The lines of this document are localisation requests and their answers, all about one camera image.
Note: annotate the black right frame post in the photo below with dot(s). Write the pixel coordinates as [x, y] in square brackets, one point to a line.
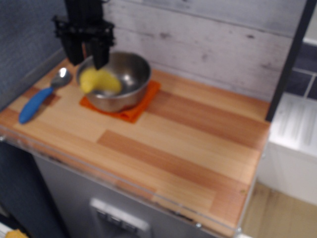
[291, 58]

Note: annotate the grey toy fridge cabinet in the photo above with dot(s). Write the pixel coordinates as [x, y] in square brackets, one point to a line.
[72, 190]

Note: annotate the yellow object bottom left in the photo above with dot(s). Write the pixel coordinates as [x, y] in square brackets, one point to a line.
[15, 234]

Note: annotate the yellow plastic banana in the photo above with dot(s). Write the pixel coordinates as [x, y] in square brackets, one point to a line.
[91, 80]

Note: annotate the orange folded cloth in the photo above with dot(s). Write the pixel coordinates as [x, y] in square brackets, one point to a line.
[129, 115]

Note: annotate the stainless steel pot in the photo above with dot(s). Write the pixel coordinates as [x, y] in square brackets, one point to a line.
[134, 73]

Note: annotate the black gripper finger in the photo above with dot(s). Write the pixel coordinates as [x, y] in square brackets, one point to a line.
[73, 49]
[100, 51]

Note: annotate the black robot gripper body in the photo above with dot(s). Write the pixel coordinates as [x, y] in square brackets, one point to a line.
[84, 22]

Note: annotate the white ribbed side counter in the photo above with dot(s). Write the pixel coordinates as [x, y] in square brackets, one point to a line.
[289, 162]

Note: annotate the blue handled metal spoon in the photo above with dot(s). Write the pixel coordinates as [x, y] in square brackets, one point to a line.
[62, 78]

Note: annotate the silver dispenser button panel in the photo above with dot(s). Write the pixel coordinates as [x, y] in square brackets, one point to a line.
[112, 222]

